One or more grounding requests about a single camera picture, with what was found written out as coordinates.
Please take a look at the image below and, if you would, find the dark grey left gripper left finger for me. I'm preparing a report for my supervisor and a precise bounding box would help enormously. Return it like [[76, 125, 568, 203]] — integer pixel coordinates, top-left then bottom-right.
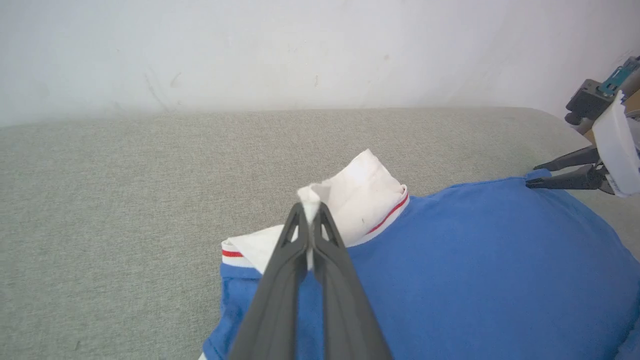
[[227, 202, 310, 360]]

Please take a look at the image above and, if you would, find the light grey fabric sofa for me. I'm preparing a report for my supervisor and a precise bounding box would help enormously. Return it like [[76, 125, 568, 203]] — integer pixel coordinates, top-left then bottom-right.
[[0, 106, 640, 360]]

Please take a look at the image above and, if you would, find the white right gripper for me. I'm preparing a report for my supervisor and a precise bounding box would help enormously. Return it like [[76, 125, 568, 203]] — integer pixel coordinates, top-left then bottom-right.
[[525, 90, 640, 199]]

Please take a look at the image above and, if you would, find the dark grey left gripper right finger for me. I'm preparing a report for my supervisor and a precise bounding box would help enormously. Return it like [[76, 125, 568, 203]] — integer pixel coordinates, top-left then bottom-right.
[[312, 202, 394, 360]]

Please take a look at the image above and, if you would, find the blue white polo shirt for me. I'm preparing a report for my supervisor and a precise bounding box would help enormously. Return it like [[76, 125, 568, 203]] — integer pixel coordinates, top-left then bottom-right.
[[197, 148, 640, 360]]

